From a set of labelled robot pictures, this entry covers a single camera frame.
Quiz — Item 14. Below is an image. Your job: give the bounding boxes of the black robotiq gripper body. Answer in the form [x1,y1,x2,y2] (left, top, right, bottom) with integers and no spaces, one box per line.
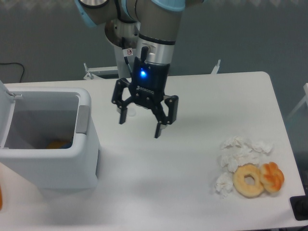
[128,46,170,113]

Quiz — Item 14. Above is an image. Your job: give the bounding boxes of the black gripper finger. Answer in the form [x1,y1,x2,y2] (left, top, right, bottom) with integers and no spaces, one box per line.
[154,94,179,139]
[111,78,133,124]

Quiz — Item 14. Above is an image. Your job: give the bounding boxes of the blue plastic water bottle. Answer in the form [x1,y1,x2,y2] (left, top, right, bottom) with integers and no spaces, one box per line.
[60,140,73,149]

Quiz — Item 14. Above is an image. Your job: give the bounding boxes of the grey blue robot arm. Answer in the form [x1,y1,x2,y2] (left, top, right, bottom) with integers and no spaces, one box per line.
[75,0,198,137]

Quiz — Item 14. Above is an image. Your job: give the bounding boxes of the white bottle cap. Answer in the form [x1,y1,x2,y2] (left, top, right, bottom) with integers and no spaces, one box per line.
[127,108,136,117]

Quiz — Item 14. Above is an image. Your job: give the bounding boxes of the white trash can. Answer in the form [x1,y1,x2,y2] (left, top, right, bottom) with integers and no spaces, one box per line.
[0,85,100,189]

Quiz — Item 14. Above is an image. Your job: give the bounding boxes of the orange object in bin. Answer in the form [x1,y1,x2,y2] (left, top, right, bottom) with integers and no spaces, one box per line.
[46,141,67,149]

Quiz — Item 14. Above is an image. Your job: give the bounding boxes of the large crumpled white tissue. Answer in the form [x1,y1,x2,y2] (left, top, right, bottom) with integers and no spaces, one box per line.
[218,136,274,173]

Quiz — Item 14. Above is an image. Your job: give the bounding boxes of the small crumpled white tissue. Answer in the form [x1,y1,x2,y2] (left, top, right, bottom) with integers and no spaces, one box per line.
[215,172,233,198]

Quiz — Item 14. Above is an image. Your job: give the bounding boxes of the orange glazed twisted pastry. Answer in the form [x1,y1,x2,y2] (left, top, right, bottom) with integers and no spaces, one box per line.
[260,162,284,193]

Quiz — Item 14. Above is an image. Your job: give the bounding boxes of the orange object at left edge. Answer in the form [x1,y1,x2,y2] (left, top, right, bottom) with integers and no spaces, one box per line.
[0,187,3,211]

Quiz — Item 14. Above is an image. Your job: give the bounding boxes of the black device at edge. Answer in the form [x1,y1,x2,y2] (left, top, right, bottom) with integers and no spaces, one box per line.
[290,195,308,221]

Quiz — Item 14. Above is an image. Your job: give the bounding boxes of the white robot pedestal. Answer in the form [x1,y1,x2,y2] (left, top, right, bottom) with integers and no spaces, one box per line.
[83,19,222,80]

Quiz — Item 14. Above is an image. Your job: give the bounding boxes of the ring donut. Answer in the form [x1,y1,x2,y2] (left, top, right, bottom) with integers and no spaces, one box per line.
[232,164,264,198]

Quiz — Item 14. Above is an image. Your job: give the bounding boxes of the black floor cable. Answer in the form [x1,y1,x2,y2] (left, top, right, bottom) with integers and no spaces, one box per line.
[0,62,26,83]

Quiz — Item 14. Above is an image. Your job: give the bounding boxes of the white frame at right edge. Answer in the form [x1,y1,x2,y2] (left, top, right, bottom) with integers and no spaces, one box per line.
[286,83,308,125]

